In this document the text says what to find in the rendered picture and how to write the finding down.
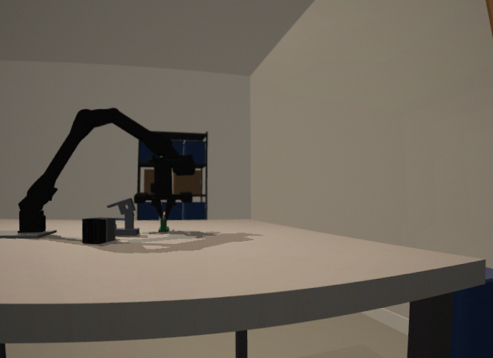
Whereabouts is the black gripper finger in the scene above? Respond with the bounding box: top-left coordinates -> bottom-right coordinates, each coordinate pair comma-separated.
165,201 -> 176,221
152,201 -> 163,218

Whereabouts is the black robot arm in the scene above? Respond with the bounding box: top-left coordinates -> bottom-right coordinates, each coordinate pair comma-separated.
18,108 -> 195,233

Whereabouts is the green flat bar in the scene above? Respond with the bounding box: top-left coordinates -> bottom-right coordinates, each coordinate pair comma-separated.
158,217 -> 169,233

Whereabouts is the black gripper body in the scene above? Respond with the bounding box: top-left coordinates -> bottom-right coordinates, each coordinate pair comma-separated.
134,176 -> 193,204

